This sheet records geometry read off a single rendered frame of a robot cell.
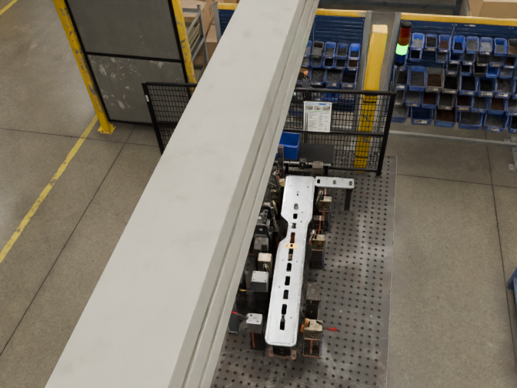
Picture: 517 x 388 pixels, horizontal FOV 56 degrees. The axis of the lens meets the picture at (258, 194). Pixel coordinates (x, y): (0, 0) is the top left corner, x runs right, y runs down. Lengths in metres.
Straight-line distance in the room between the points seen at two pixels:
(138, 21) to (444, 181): 3.39
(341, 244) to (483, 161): 2.39
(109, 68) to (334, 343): 3.63
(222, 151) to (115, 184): 4.96
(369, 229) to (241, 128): 3.39
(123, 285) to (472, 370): 3.93
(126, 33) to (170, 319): 4.81
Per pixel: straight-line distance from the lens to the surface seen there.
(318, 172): 3.74
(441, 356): 4.18
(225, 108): 0.48
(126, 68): 5.35
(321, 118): 3.78
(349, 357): 3.27
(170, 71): 5.14
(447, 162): 5.49
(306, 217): 3.46
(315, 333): 2.95
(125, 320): 0.35
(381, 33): 3.42
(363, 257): 3.65
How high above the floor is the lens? 3.68
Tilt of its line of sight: 48 degrees down
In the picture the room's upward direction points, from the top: 5 degrees counter-clockwise
